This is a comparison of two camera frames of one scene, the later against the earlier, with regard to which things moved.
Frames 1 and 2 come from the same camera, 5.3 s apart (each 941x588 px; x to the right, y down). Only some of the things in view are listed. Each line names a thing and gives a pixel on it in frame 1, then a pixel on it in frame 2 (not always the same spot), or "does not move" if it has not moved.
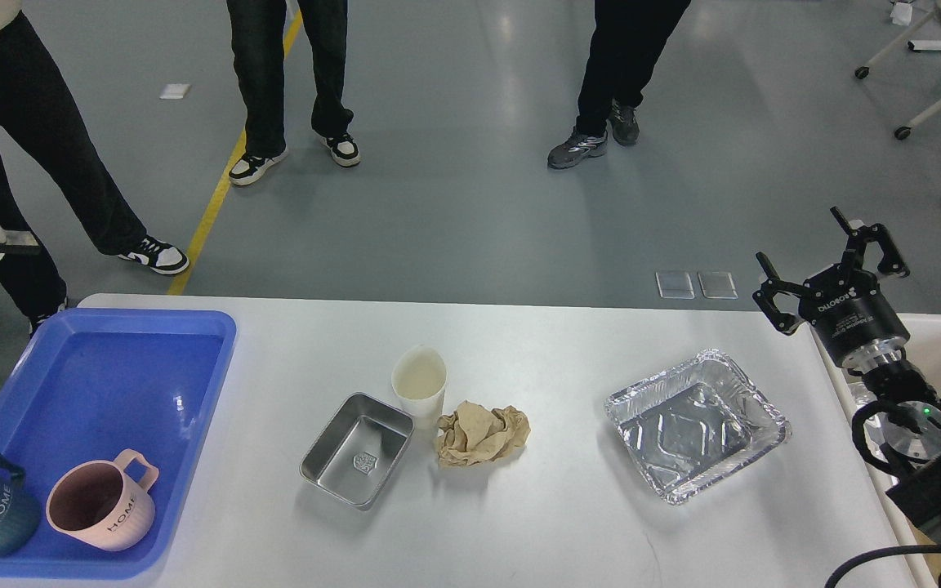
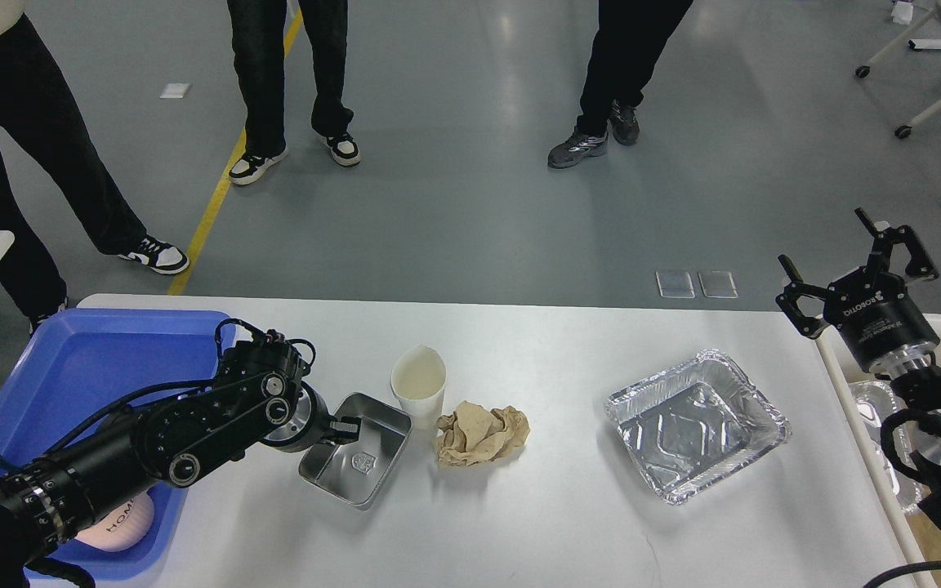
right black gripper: [847, 308] → [876, 317]
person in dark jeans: [257, 34] does not move
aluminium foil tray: [692, 425] does not move
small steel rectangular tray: [358, 449] does not move
